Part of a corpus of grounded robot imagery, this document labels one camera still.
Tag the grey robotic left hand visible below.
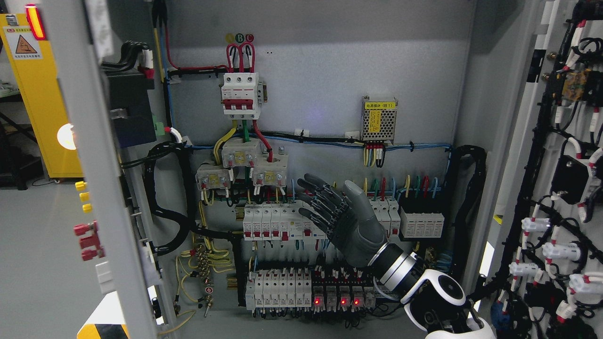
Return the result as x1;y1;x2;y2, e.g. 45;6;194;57
297;173;403;270

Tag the grey cabinet door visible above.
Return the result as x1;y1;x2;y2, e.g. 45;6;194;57
456;0;602;339
28;0;161;339

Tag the black surge protector block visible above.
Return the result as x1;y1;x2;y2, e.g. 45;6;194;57
399;195;445;241

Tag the white socket breaker row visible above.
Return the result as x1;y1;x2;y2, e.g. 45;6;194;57
243;198;401;241

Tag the lower white breaker row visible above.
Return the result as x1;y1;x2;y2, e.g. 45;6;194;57
245;268;314;313

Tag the metal mesh power supply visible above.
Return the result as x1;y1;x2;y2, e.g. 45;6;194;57
360;95;398;142

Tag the top current transformer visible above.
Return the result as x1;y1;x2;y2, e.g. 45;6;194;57
221;138;262;168

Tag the left current transformer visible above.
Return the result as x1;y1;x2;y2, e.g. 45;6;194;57
196;164;233;191

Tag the brass ground terminal bar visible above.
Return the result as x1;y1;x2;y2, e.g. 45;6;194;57
196;244;213;295

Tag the red white main breaker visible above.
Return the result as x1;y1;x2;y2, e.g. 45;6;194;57
220;73;265;120

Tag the black digital power meter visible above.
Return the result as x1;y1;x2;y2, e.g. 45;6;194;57
101;40;156;148

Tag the white lit indicator lamp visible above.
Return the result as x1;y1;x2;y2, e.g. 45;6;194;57
57;123;77;150

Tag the yellow safety storage cabinet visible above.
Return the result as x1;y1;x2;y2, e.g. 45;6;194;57
0;13;83;178

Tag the red indicator lamp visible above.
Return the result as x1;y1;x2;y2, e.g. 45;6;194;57
24;4;47;41

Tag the right black cable conduit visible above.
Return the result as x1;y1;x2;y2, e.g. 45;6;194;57
443;145;487;307

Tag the black cable conduit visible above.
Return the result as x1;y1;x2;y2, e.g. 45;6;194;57
443;145;487;307
143;141;243;257

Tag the left black cable conduit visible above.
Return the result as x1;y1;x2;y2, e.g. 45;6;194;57
143;141;243;257

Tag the red terminal post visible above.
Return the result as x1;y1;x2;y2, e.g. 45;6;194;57
73;220;106;261

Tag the yellow terminal post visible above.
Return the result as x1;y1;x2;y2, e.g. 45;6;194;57
74;181;93;214

